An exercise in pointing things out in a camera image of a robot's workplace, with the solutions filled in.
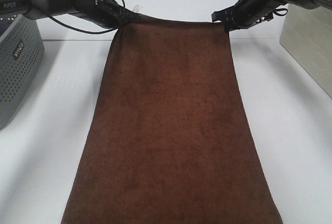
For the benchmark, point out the grey perforated plastic basket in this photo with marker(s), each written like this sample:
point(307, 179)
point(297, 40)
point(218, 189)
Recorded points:
point(22, 50)

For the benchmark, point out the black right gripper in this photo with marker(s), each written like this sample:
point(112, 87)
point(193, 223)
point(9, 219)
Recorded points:
point(245, 13)

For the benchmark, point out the white towel care label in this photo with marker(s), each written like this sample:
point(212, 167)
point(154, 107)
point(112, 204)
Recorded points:
point(137, 8)

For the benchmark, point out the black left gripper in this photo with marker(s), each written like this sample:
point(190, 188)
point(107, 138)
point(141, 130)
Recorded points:
point(104, 13)

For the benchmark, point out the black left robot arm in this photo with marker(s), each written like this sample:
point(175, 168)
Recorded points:
point(36, 9)

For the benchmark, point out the brown towel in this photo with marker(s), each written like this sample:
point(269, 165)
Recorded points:
point(170, 141)

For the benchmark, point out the beige fabric storage box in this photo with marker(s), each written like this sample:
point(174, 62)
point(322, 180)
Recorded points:
point(306, 35)

